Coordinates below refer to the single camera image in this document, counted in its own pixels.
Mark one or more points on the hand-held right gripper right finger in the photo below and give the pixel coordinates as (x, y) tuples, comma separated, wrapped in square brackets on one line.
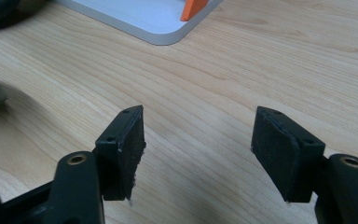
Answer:
[(279, 155)]

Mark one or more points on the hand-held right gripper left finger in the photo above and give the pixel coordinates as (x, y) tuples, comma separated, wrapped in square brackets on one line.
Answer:
[(122, 161)]

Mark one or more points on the dark object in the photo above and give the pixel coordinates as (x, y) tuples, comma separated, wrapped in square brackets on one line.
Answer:
[(0, 11)]

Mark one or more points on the white tray with grey rim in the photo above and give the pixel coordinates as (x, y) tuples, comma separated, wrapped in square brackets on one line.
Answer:
[(130, 15)]

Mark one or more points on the orange block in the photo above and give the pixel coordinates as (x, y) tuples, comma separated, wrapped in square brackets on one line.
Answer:
[(192, 7)]

